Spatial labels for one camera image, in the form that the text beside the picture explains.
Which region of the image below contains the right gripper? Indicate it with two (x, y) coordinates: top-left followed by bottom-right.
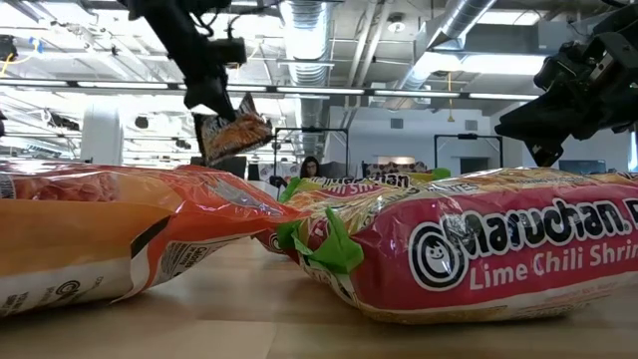
(494, 29), (638, 169)

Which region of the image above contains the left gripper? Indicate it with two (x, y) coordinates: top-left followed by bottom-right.
(142, 9), (238, 123)

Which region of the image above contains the lime chili shrimp ramen pack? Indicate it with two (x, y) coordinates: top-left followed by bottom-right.
(277, 168), (453, 205)
(253, 168), (638, 325)

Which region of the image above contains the red-orange ramen noodle pack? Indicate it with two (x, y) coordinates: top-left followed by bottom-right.
(0, 160), (303, 320)

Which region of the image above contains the white building column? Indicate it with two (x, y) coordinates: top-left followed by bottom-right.
(81, 102), (125, 165)

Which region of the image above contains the person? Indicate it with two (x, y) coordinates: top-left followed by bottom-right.
(297, 156), (324, 180)

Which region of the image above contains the brown patterned cloth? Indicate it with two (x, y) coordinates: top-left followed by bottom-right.
(362, 160), (430, 179)

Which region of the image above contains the black ceiling device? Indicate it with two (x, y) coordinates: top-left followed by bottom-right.
(0, 33), (20, 62)

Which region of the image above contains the wall monitor screen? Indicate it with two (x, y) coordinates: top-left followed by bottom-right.
(557, 159), (607, 176)

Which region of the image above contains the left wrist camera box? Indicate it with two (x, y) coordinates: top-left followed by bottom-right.
(207, 37), (248, 66)

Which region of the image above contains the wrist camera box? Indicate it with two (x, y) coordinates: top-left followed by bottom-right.
(207, 37), (248, 66)
(535, 42), (607, 94)

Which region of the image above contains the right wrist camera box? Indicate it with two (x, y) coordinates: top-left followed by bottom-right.
(535, 42), (607, 94)

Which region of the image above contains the black metal frame rig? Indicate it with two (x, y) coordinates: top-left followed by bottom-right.
(433, 133), (504, 171)
(272, 127), (350, 177)

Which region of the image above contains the silver ventilation duct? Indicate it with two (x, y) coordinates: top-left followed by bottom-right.
(398, 0), (499, 96)
(278, 0), (334, 157)

